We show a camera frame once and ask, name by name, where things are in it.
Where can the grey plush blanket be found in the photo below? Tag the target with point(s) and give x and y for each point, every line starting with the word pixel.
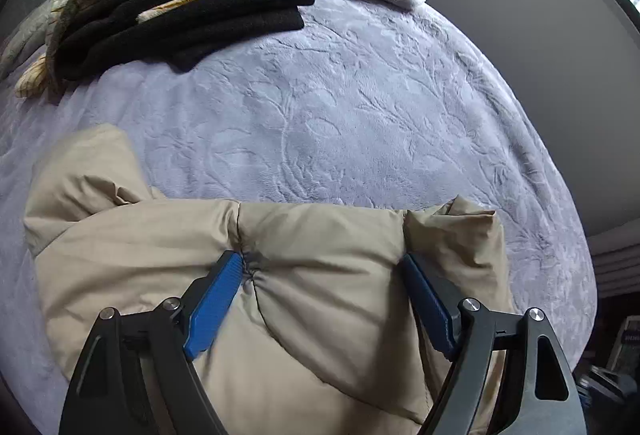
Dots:
pixel 350 115

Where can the cream quilted pillow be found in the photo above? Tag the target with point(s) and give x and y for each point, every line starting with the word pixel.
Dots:
pixel 25 35

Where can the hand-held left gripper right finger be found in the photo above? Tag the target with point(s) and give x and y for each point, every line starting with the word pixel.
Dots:
pixel 425 300

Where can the beige puffer jacket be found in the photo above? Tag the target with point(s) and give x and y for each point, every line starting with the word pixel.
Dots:
pixel 320 275

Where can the black fleece garment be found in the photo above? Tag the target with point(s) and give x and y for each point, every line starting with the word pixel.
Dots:
pixel 210 10

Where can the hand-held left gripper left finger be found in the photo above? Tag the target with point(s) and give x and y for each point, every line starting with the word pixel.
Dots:
pixel 215 305

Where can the dark box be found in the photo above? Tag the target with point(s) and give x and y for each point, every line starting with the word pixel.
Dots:
pixel 612 375

